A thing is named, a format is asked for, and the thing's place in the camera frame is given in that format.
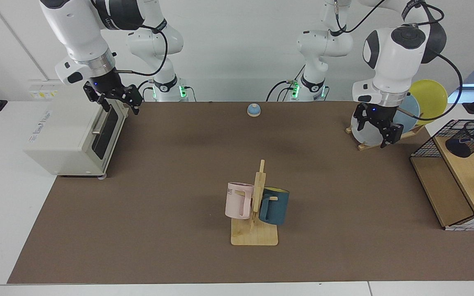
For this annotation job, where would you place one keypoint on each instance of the teal cup yellow inside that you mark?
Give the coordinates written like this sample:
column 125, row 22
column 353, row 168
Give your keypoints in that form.
column 276, row 207

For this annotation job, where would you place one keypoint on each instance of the pale toaster oven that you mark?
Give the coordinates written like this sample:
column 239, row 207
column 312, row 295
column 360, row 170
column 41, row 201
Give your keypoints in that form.
column 64, row 135

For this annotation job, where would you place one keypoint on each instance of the grey plate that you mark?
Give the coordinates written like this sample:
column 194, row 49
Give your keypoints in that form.
column 364, row 135

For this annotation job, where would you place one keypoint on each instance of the brown table cloth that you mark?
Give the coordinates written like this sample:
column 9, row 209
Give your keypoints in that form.
column 179, row 213

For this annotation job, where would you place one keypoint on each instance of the yellow plate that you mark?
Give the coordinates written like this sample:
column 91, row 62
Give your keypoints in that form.
column 432, row 98

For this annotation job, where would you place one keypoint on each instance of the wooden cup stand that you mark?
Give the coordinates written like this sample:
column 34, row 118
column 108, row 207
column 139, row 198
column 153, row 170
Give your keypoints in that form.
column 257, row 236

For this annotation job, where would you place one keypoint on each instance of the pink cup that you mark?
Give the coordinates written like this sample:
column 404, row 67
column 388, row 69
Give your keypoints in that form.
column 237, row 201

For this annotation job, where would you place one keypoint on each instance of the white socket box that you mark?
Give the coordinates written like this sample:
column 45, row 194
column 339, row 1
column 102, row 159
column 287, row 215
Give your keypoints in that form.
column 41, row 88

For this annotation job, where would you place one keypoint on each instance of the black mesh pen holder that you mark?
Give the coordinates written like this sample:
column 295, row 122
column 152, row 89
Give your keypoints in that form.
column 465, row 148

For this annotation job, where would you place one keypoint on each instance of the wooden plate rack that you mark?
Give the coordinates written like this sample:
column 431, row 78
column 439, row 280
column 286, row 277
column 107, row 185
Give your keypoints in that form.
column 405, row 135

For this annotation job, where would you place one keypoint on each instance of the small blue round bell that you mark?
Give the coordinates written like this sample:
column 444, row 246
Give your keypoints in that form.
column 254, row 109

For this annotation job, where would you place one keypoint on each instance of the light blue plate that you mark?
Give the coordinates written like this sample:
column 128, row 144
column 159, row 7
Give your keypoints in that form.
column 410, row 113

